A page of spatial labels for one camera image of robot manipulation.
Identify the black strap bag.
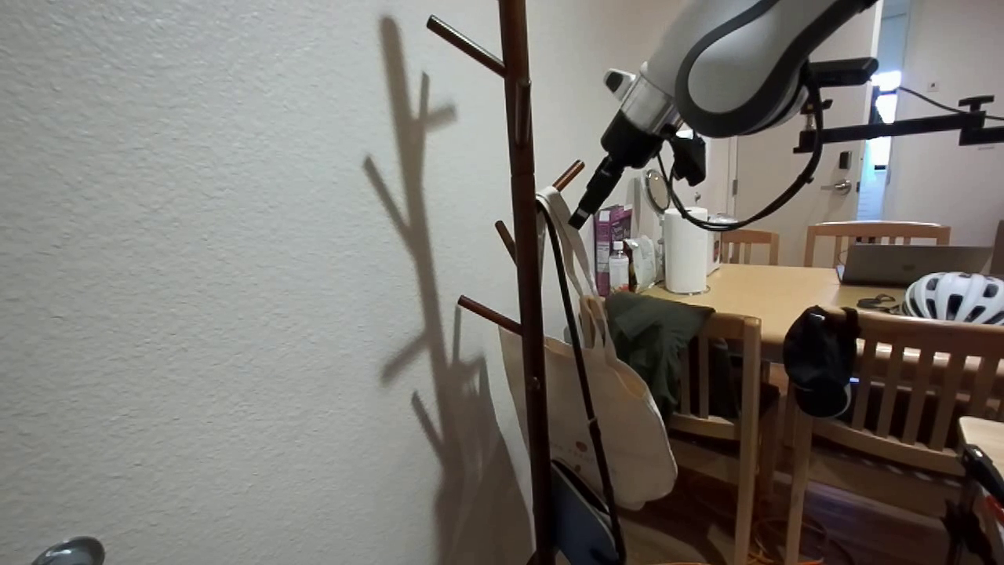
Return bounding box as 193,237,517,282
534,195,633,565

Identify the wooden chair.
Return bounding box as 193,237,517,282
781,307,1004,565
801,216,954,271
715,227,784,267
664,311,765,448

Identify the dark green jacket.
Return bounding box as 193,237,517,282
602,288,722,425

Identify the dark wooden coat rack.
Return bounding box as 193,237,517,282
423,0,591,565

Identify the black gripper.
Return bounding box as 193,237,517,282
567,109,661,233

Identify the white paper towel roll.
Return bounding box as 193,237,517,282
658,205,719,297

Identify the white bicycle helmet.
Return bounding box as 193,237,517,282
900,271,1004,330

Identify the black exterior camera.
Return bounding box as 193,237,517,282
801,53,882,88

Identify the cream canvas tote bag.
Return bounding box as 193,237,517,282
499,184,683,514

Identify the grey laptop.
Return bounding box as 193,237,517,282
842,242,997,288

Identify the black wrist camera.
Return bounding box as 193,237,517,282
668,125,715,189

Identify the light wooden board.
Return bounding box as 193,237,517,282
954,414,1004,455

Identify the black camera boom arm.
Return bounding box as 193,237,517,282
795,92,1004,158

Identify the white bottle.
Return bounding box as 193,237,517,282
625,233,661,292

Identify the white door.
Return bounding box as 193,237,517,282
728,132,888,237

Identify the wooden dining table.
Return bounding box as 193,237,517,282
637,261,1004,565

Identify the purple box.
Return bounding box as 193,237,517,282
591,200,633,297

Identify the silver wall door stop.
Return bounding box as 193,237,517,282
28,533,107,565

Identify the wooden chair back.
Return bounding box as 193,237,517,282
801,216,954,271

